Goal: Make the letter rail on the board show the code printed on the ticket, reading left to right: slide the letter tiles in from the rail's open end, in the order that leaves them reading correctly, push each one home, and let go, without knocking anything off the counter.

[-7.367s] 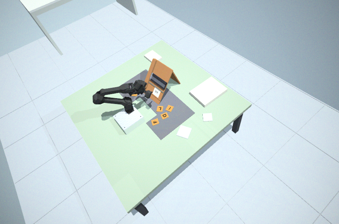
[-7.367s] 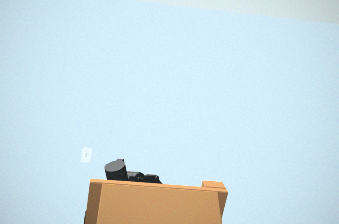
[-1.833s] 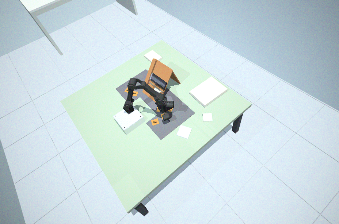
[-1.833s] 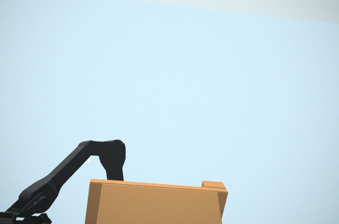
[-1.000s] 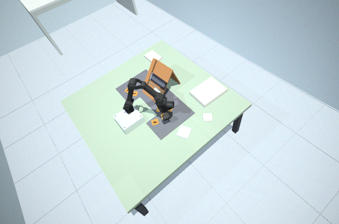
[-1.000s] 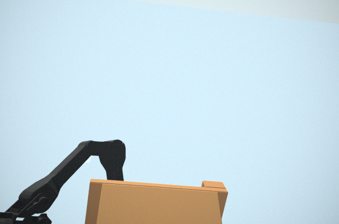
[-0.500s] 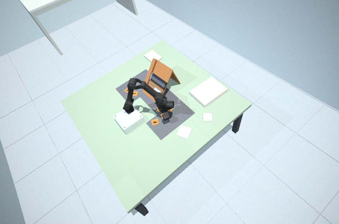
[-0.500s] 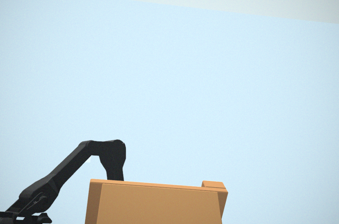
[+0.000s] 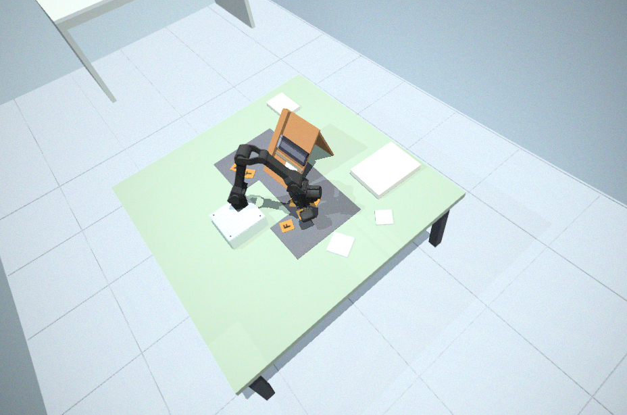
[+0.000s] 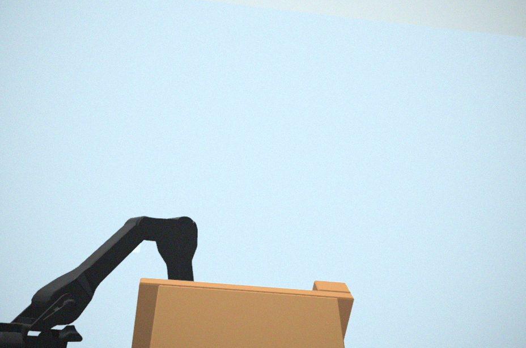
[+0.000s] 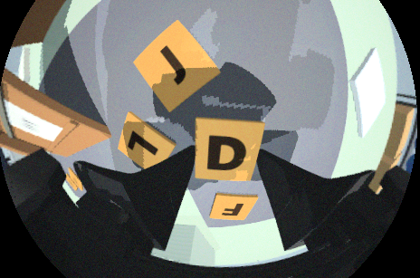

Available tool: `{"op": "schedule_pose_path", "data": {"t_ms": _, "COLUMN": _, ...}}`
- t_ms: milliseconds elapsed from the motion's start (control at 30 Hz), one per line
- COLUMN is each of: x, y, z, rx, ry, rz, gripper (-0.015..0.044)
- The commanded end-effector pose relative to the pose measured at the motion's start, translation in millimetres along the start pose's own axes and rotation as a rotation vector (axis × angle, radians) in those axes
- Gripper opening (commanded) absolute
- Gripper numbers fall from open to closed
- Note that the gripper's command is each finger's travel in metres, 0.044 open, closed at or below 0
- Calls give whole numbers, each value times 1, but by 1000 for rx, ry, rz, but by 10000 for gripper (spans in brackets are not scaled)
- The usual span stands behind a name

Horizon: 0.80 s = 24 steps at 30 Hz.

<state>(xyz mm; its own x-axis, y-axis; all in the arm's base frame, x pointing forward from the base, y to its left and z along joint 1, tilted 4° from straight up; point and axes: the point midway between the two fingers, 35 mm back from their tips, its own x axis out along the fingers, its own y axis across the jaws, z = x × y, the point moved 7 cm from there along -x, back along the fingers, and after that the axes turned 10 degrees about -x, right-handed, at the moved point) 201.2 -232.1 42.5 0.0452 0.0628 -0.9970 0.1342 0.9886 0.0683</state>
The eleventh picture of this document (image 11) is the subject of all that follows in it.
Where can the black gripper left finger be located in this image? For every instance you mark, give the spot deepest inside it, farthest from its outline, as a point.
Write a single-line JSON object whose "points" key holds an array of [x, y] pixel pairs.
{"points": [[152, 196]]}

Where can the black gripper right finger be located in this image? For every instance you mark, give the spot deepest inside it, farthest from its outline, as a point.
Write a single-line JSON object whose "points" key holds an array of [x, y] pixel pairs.
{"points": [[302, 201]]}

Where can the large tan flat board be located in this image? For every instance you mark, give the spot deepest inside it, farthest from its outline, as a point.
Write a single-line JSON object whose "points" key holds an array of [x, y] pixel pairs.
{"points": [[78, 132]]}

